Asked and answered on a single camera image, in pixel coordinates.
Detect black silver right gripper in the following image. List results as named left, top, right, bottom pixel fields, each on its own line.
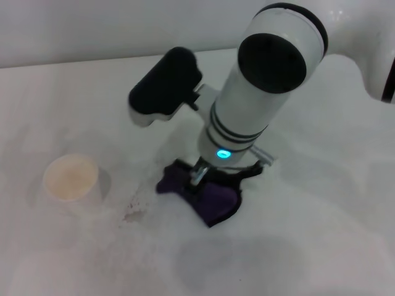
left=188, top=156, right=267, bottom=188

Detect purple rag with black edge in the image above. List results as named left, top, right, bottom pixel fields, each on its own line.
left=155, top=159, right=244, bottom=229

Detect white paper cup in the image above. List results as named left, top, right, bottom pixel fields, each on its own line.
left=42, top=153, right=108, bottom=217

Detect black water stain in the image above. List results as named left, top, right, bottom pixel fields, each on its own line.
left=122, top=197, right=149, bottom=223

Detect silver cylindrical connector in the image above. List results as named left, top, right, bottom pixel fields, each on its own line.
left=249, top=146, right=276, bottom=167

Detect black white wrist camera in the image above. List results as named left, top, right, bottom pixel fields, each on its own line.
left=127, top=46, right=205, bottom=128

